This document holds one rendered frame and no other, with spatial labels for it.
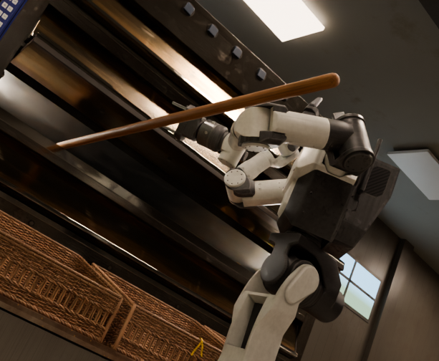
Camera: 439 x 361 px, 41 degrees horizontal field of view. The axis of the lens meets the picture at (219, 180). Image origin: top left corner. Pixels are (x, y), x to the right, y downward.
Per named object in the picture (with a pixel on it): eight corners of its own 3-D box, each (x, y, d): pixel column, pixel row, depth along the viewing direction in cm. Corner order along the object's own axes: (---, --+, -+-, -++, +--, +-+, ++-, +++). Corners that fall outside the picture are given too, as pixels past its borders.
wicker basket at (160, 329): (54, 327, 219) (89, 260, 229) (170, 382, 245) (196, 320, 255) (111, 349, 179) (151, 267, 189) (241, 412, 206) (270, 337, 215)
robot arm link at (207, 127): (186, 101, 190) (218, 116, 187) (195, 107, 199) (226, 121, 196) (169, 136, 191) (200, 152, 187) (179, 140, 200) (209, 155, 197)
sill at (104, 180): (-24, 109, 215) (-18, 100, 216) (296, 315, 300) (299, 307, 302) (-19, 106, 210) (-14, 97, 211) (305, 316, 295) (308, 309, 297)
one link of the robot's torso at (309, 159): (342, 277, 195) (374, 185, 208) (378, 254, 163) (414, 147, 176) (260, 241, 197) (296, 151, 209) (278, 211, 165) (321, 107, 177)
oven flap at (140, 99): (25, 41, 220) (44, 8, 232) (325, 262, 305) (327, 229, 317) (31, 35, 217) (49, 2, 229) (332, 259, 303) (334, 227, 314)
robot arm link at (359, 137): (319, 162, 166) (363, 170, 169) (334, 142, 159) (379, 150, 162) (314, 132, 173) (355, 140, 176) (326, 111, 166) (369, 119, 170)
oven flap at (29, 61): (32, 40, 207) (9, 61, 221) (344, 271, 292) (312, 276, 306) (35, 35, 208) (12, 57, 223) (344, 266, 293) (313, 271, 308)
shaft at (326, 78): (339, 89, 117) (344, 77, 118) (329, 80, 116) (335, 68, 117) (36, 157, 254) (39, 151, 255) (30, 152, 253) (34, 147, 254)
